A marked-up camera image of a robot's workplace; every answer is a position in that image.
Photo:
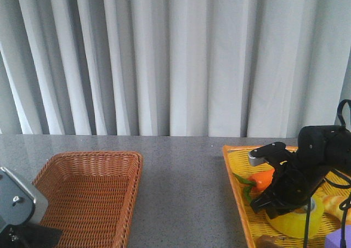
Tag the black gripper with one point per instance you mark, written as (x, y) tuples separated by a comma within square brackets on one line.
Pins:
[(30, 235), (290, 189)]

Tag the yellow tape roll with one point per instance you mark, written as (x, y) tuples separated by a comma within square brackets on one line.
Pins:
[(293, 224)]

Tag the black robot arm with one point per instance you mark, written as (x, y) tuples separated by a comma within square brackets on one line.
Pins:
[(322, 145)]

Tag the orange toy carrot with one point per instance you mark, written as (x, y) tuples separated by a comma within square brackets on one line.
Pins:
[(257, 182)]

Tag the toy bread croissant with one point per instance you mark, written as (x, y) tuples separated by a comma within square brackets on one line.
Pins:
[(331, 205)]

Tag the yellow woven basket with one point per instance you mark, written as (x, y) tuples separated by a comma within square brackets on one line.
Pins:
[(255, 225)]

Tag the brown wicker basket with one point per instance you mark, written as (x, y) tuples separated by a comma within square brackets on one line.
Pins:
[(91, 196)]

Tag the brown dried leaf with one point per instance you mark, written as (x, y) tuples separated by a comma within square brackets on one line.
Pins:
[(268, 241)]

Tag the purple foam cube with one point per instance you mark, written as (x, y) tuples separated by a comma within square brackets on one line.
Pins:
[(333, 240)]

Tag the white pleated curtain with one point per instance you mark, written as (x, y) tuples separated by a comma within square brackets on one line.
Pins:
[(218, 68)]

